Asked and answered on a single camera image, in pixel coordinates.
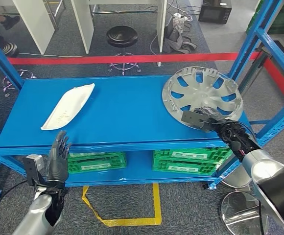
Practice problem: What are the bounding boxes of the grey metal frame legs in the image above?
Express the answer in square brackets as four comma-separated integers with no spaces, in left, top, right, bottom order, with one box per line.
[42,0,67,31]

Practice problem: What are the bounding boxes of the red barrier belt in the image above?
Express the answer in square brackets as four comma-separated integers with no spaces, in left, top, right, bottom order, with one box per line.
[0,51,260,66]
[263,57,284,101]

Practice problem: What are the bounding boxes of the black microwave oven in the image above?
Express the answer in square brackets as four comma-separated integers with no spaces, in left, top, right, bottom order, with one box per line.
[198,0,232,24]

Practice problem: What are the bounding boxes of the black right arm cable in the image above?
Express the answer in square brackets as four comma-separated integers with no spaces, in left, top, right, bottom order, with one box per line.
[257,201,263,235]

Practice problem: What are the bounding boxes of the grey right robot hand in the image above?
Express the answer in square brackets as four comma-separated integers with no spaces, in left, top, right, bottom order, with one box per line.
[193,106,223,124]

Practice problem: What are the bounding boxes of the white plastic cover part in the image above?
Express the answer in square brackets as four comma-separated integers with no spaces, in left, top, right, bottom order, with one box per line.
[40,83,95,131]

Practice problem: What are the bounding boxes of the blue metal shelf rack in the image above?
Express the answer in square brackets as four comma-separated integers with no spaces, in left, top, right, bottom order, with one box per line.
[0,0,284,202]

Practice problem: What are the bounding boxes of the silver plastic wheel hubcap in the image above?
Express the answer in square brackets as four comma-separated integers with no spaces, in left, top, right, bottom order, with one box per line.
[162,66,244,130]

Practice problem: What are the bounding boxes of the grey workbench dark legs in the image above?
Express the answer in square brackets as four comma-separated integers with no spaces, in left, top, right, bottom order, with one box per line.
[235,0,284,98]

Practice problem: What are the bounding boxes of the grey bag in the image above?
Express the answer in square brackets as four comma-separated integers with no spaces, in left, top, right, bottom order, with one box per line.
[163,18,197,54]

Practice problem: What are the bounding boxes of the chrome stanchion with round base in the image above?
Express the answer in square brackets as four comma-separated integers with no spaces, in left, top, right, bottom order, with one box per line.
[221,165,251,189]
[219,191,268,235]

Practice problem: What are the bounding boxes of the white power strip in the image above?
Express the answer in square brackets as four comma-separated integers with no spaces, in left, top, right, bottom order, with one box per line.
[174,12,193,23]

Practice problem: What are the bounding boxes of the black round stool chrome base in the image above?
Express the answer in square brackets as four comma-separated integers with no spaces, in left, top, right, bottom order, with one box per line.
[106,25,141,76]

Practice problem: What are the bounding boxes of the white desk panel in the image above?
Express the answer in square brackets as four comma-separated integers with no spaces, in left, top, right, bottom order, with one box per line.
[12,0,55,55]

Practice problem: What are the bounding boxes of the green plastic storage crate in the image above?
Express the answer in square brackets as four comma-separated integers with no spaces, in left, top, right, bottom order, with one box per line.
[247,0,284,35]

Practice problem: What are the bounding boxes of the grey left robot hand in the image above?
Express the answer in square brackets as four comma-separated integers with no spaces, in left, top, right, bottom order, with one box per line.
[46,130,72,183]

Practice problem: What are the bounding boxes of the yellow floor tape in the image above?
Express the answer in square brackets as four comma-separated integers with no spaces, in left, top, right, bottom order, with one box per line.
[82,183,162,227]

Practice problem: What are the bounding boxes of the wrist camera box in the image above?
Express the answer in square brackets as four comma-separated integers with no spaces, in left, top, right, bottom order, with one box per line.
[180,110,212,132]
[23,154,45,187]

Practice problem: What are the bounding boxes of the person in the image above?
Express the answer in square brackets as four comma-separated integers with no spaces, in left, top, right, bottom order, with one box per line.
[0,7,20,43]

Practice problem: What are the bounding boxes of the black ribbed stool seat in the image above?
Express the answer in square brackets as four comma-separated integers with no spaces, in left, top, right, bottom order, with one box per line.
[0,42,19,58]

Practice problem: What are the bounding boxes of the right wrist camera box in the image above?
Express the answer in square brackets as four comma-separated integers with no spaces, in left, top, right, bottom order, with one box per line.
[180,110,212,132]

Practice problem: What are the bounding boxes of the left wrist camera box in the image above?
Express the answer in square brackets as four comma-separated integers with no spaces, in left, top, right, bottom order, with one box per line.
[23,154,45,187]

